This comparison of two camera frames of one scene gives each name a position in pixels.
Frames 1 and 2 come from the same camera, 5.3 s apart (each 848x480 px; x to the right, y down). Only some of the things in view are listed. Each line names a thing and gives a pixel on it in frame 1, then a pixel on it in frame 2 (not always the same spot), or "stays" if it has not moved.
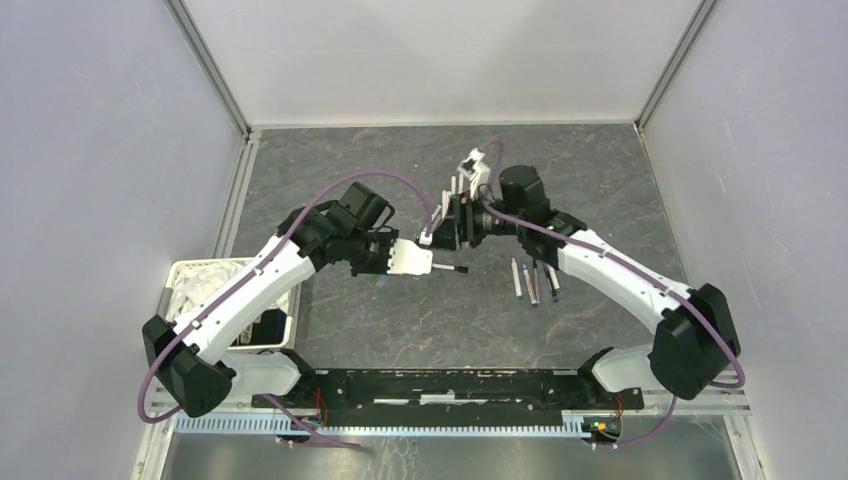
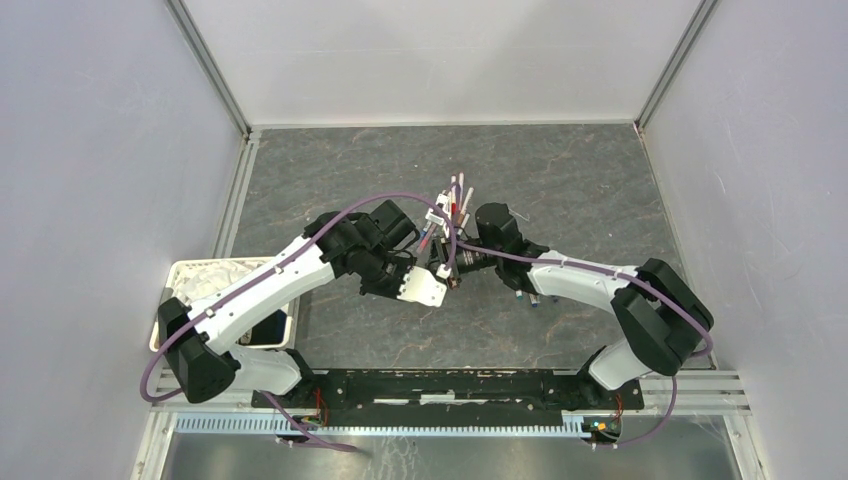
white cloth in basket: x=193 y=282 stays
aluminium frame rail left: x=195 y=41 stays
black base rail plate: x=447 y=394 stays
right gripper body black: x=481 y=220 → x=468 y=259
